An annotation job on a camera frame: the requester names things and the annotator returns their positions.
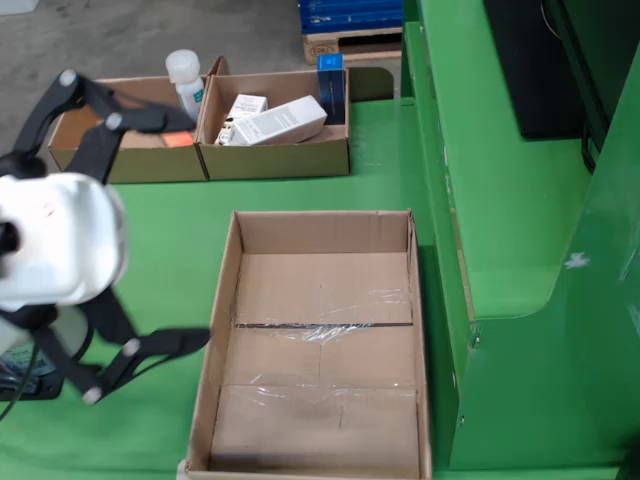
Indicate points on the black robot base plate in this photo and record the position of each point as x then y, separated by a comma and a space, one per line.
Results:
47, 389

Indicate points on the tall blue carton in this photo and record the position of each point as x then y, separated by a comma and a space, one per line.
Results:
332, 95

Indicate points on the white bottle with teal label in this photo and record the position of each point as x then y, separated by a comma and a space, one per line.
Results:
190, 90

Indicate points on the white plastic object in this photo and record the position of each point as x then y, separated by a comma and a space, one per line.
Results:
17, 6

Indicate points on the long white carton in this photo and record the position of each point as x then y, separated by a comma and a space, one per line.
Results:
285, 122

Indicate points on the green metal machine housing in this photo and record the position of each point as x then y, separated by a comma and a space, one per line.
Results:
525, 350

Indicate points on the small white spotted carton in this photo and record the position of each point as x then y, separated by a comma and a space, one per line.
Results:
249, 106

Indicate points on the cardboard box with raised flap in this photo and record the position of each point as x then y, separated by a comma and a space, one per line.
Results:
280, 160

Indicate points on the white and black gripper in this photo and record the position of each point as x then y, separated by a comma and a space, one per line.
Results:
60, 240

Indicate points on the small open cardboard box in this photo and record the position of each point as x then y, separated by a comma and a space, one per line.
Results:
150, 165

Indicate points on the wooden pallet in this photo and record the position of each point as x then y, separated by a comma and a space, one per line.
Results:
350, 47

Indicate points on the blue plastic crate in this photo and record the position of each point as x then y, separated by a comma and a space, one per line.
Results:
350, 15

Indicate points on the large shallow cardboard tray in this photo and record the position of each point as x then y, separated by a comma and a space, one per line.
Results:
320, 425

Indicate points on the white paper scrap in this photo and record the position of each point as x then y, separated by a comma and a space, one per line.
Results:
181, 472

